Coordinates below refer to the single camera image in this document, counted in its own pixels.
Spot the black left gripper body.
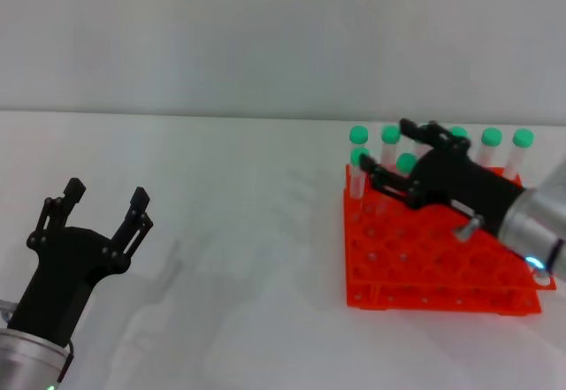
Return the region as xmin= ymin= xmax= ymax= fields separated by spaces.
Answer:
xmin=8 ymin=226 xmax=130 ymax=348

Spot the silver mount bolt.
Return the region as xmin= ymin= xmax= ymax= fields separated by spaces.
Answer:
xmin=455 ymin=214 xmax=486 ymax=243

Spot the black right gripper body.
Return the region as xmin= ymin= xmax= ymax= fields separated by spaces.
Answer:
xmin=408 ymin=145 xmax=527 ymax=237

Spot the thin dark wrist cable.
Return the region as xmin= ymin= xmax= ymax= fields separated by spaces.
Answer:
xmin=54 ymin=339 xmax=76 ymax=385

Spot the orange plastic test tube rack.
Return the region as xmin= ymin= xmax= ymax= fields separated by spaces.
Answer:
xmin=342 ymin=163 xmax=557 ymax=318

